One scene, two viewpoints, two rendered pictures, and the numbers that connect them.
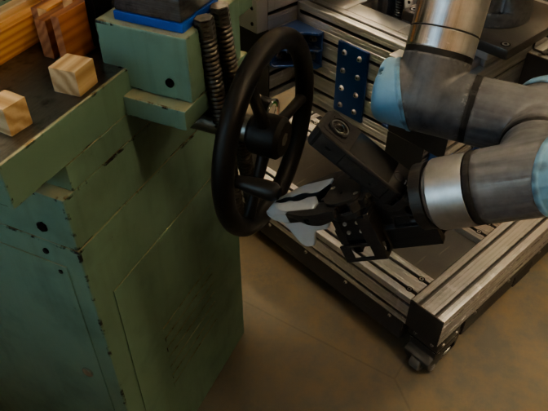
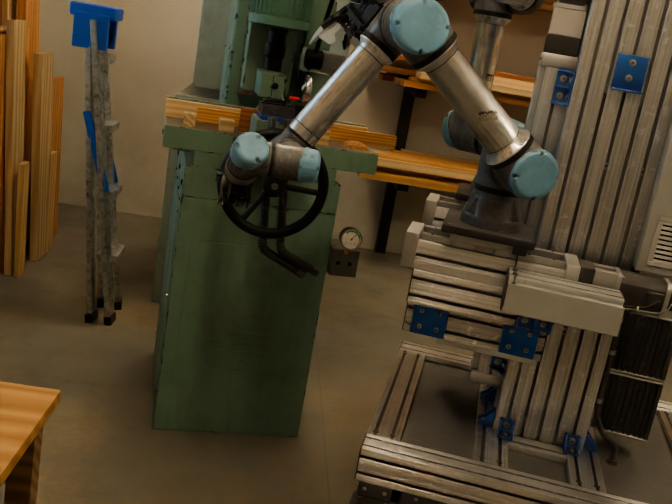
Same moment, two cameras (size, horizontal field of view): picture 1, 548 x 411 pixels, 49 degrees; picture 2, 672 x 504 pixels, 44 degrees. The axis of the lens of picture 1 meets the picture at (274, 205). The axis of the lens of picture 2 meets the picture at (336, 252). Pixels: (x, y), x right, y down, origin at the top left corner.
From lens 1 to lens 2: 1.85 m
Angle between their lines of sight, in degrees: 52
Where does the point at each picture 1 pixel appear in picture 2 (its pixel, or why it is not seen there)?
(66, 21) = (245, 111)
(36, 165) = (180, 137)
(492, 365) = not seen: outside the picture
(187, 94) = not seen: hidden behind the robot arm
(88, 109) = (218, 137)
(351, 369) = (317, 488)
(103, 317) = (178, 248)
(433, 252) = (433, 445)
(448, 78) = (283, 137)
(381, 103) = not seen: hidden behind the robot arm
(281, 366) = (286, 458)
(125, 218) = (216, 208)
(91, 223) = (195, 189)
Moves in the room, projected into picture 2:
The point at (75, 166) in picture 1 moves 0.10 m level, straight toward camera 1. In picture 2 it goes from (199, 155) to (174, 156)
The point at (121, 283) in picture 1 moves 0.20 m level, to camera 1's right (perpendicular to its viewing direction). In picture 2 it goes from (197, 241) to (232, 263)
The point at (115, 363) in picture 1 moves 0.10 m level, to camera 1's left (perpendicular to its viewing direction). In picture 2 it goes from (172, 286) to (157, 274)
